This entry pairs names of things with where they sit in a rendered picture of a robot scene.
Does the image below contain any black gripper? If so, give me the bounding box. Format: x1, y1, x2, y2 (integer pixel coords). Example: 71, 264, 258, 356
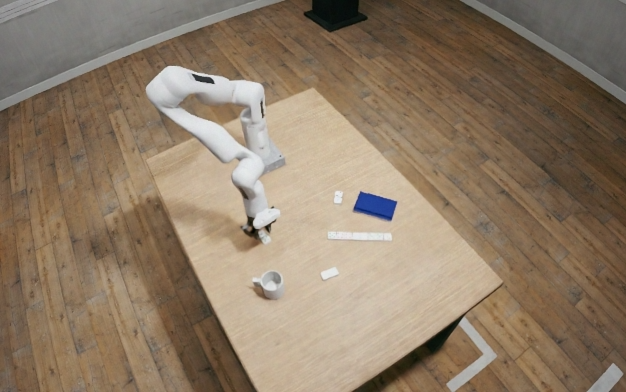
240, 214, 276, 241

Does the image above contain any white domino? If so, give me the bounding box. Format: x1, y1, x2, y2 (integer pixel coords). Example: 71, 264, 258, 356
320, 267, 339, 281
360, 233, 376, 241
376, 233, 392, 242
258, 229, 271, 245
328, 232, 344, 240
344, 232, 360, 241
334, 191, 343, 205

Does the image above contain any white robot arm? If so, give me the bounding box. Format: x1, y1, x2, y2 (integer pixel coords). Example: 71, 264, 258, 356
146, 66, 280, 229

